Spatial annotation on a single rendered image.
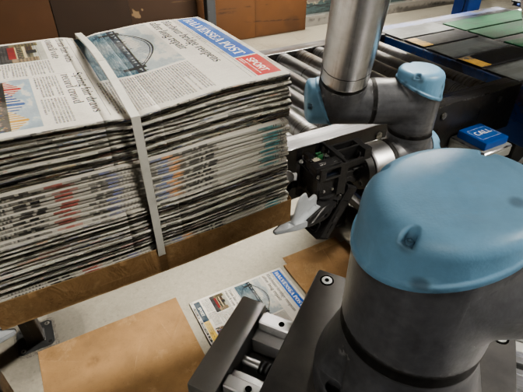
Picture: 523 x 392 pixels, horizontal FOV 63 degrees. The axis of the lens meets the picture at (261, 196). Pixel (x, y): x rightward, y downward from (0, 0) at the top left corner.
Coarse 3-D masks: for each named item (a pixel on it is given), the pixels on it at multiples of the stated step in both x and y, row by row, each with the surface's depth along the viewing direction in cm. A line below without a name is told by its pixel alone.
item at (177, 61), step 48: (144, 48) 56; (192, 48) 55; (240, 48) 55; (192, 96) 44; (240, 96) 47; (288, 96) 50; (192, 144) 48; (240, 144) 50; (192, 192) 50; (240, 192) 54; (288, 192) 59
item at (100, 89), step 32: (96, 64) 53; (96, 96) 45; (128, 128) 43; (160, 128) 45; (128, 160) 45; (160, 160) 47; (128, 192) 47; (160, 192) 48; (128, 224) 49; (160, 224) 51
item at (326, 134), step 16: (496, 80) 109; (512, 80) 109; (448, 96) 101; (464, 96) 101; (480, 96) 101; (496, 96) 105; (512, 96) 108; (448, 112) 98; (464, 112) 102; (480, 112) 105; (496, 112) 108; (320, 128) 88; (336, 128) 88; (352, 128) 88; (368, 128) 88; (384, 128) 90; (448, 128) 102; (496, 128) 112; (288, 144) 82; (304, 144) 82; (288, 160) 82
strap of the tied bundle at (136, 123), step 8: (136, 120) 42; (136, 128) 42; (136, 136) 43; (136, 144) 43; (144, 144) 43; (144, 152) 44; (144, 160) 44; (144, 168) 45; (144, 176) 46; (144, 184) 46; (152, 184) 47; (152, 192) 47; (152, 200) 48; (152, 208) 48; (152, 216) 49; (160, 232) 51; (160, 240) 52; (160, 248) 53
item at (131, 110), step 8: (80, 40) 58; (88, 40) 56; (88, 48) 53; (96, 48) 53; (96, 56) 50; (104, 64) 49; (104, 72) 47; (112, 72) 47; (112, 80) 46; (120, 88) 45; (120, 96) 44; (128, 96) 44; (128, 104) 43; (128, 112) 42; (136, 112) 42
